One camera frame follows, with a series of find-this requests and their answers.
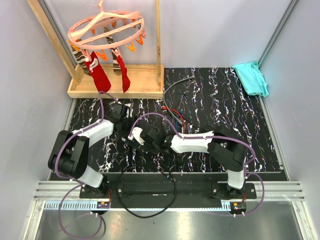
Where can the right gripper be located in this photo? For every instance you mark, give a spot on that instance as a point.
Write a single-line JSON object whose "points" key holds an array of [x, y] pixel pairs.
{"points": [[145, 145]]}

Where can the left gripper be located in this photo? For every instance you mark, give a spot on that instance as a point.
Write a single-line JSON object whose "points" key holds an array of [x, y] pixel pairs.
{"points": [[131, 119]]}

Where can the black network switch box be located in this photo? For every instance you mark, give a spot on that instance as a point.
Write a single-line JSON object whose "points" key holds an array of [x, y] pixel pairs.
{"points": [[135, 145]]}

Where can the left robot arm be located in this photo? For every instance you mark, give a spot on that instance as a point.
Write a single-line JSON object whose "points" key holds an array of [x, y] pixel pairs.
{"points": [[70, 154]]}

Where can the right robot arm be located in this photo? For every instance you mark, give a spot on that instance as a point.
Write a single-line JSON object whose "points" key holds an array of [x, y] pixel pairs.
{"points": [[223, 144]]}

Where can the red sock right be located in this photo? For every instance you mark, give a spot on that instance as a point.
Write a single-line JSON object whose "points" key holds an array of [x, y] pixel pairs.
{"points": [[124, 74]]}

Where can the red sock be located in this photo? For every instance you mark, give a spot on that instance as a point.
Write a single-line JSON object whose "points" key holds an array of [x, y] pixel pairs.
{"points": [[99, 76], [124, 74]]}

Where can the red sock left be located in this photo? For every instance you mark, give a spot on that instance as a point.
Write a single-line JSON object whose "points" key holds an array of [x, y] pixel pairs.
{"points": [[99, 76]]}

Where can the black marbled mat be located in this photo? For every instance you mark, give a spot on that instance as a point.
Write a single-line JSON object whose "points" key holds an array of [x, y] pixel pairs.
{"points": [[205, 97]]}

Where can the striped brown sock right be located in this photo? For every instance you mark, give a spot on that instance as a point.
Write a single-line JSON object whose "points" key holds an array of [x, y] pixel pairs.
{"points": [[116, 67]]}

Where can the striped brown sock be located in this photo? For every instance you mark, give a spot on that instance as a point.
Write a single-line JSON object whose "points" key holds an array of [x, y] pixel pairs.
{"points": [[116, 67], [80, 59]]}

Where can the striped brown sock left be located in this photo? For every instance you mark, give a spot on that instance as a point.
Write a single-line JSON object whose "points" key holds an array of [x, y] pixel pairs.
{"points": [[80, 59]]}

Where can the pink round clip hanger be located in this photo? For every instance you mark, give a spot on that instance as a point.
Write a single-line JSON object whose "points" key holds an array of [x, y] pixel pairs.
{"points": [[108, 30]]}

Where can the teal folded cloth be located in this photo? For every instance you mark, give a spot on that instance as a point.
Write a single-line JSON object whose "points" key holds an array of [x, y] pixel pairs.
{"points": [[252, 79]]}

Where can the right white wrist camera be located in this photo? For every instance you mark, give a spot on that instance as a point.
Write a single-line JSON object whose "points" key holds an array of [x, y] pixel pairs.
{"points": [[136, 135]]}

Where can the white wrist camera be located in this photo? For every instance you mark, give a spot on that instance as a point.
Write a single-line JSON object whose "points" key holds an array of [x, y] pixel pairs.
{"points": [[136, 135], [128, 110]]}

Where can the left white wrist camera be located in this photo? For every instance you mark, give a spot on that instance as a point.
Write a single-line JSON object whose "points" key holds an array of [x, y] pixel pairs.
{"points": [[128, 110]]}

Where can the wooden rack frame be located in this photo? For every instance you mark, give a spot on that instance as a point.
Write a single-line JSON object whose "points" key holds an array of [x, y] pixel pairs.
{"points": [[146, 80]]}

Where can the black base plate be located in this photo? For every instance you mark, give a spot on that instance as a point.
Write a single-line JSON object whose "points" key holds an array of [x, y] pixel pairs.
{"points": [[153, 190]]}

